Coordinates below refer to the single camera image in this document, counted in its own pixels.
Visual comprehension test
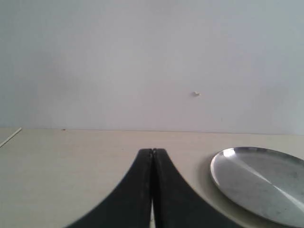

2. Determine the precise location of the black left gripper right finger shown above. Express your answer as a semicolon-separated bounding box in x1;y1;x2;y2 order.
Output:
152;149;238;228

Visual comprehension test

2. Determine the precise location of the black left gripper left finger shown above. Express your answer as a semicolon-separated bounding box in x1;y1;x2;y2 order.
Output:
68;149;152;228

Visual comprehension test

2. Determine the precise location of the round steel plate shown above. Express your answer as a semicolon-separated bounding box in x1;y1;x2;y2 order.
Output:
209;146;304;228

